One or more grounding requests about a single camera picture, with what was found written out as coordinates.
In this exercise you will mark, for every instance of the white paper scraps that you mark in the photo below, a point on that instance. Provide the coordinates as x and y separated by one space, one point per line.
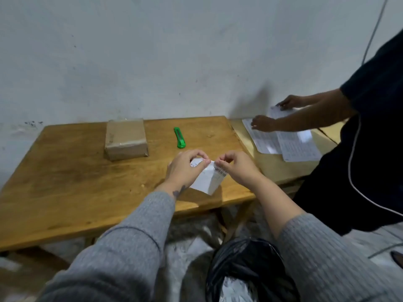
234 290

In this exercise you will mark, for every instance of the small wooden table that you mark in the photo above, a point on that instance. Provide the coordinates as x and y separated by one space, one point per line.
283 168

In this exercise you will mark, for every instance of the printed white paper sheet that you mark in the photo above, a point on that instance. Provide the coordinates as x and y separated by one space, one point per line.
278 113
264 143
299 147

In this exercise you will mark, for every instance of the taped brown cardboard parcel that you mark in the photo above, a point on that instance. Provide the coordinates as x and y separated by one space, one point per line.
126 138

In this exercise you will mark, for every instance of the person's right forearm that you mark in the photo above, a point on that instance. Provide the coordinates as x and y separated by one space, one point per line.
314 245

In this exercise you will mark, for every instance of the person's left forearm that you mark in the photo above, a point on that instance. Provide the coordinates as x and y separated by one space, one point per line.
126 248

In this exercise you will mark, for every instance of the person's right hand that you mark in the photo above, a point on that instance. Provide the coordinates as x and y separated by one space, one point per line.
242 169

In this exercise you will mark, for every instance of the person's left thumb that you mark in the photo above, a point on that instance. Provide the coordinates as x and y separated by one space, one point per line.
203 163

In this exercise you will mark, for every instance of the person's left hand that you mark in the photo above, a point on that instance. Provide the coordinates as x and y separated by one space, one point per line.
180 170

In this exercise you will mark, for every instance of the black plastic bag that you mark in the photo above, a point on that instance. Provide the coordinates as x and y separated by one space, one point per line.
252 267

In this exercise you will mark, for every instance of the large wooden table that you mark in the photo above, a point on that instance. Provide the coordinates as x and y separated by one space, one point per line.
78 185

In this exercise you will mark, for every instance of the green utility knife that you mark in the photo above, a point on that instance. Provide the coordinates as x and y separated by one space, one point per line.
179 137

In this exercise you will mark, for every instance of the white shipping label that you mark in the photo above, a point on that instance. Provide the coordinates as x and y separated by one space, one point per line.
207 180

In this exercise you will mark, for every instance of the grey plastic sack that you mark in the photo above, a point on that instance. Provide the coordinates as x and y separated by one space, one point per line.
189 248

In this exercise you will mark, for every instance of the person's right thumb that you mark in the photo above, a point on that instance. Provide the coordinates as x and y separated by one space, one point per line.
222 166

